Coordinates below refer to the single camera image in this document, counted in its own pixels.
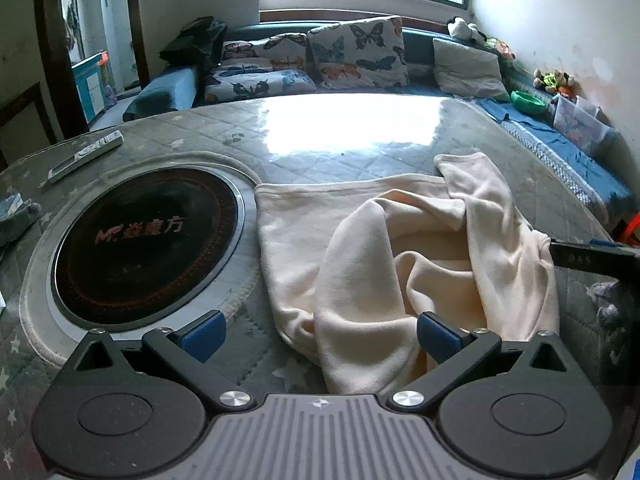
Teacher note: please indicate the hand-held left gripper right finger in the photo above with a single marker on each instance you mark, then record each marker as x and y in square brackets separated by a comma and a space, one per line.
[439, 336]

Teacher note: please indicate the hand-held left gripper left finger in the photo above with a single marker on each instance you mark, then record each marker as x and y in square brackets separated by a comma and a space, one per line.
[202, 336]

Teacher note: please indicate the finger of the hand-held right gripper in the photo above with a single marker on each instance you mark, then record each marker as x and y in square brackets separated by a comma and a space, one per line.
[575, 257]

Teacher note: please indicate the red plastic stool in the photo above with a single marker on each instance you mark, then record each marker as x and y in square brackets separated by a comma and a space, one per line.
[629, 230]

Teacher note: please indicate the blue sheet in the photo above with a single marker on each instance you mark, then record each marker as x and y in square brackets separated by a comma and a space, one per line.
[605, 180]

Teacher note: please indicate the round black induction cooktop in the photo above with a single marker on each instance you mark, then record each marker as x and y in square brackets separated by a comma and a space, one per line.
[145, 245]

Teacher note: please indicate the clear plastic storage box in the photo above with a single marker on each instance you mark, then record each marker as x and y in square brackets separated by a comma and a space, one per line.
[580, 127]

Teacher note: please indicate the green plastic basin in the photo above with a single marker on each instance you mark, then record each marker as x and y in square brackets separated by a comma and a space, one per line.
[529, 101]

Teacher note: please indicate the green plush toy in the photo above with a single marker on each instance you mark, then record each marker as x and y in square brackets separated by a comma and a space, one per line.
[552, 82]

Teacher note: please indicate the glass-topped quilted table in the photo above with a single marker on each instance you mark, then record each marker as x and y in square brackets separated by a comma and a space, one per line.
[165, 145]

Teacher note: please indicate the grey remote control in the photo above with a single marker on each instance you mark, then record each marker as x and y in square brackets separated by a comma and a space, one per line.
[85, 156]

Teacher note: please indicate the plain grey pillow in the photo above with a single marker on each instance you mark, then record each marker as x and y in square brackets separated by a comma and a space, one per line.
[467, 70]

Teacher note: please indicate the grey fuzzy cloth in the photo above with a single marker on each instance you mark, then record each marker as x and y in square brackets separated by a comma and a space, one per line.
[17, 222]

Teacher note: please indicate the colourful toy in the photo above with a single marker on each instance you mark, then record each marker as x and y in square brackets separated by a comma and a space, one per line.
[500, 49]

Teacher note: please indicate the blue sofa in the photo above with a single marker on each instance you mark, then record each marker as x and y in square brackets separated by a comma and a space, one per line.
[165, 90]

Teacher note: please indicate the panda plush toy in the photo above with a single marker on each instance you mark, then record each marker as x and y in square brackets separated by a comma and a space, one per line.
[465, 30]

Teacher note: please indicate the flat butterfly cushion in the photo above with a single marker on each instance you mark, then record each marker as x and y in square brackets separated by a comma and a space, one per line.
[260, 84]

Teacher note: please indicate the blue toy cabinet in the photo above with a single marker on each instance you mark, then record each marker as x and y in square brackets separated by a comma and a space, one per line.
[92, 87]

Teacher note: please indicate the large butterfly print pillow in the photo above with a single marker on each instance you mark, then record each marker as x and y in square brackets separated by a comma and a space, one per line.
[357, 55]

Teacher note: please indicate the small butterfly print pillow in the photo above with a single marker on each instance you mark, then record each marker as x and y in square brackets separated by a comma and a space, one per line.
[265, 50]

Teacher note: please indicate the black bag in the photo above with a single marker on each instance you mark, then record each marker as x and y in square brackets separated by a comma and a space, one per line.
[192, 42]

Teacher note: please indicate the dark wooden door frame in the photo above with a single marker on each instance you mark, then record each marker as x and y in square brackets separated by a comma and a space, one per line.
[55, 45]

